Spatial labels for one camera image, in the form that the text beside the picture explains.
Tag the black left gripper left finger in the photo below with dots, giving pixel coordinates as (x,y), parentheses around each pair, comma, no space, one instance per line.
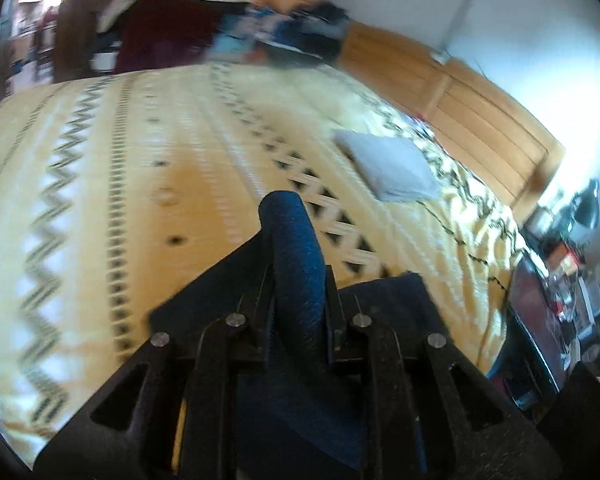
(169,411)

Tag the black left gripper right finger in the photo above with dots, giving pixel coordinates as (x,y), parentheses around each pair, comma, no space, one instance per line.
(427,412)

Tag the dark blue denim pants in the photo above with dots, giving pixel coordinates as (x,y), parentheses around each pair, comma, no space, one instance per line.
(298,420)

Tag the cluttered dark side table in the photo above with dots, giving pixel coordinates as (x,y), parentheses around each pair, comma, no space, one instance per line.
(553,305)

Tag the yellow patterned bedspread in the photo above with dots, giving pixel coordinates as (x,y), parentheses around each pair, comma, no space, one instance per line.
(116,192)

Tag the folded grey cloth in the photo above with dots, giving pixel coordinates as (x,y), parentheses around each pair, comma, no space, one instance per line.
(394,169)

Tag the wooden headboard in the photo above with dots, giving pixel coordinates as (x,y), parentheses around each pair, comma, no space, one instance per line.
(476,122)

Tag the maroon blanket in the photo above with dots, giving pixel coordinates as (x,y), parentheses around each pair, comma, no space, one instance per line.
(166,33)

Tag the pile of assorted clothes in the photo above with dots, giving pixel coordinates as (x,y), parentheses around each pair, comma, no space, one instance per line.
(281,32)

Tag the dark wooden wardrobe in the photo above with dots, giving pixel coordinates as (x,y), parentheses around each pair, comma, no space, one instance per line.
(75,35)

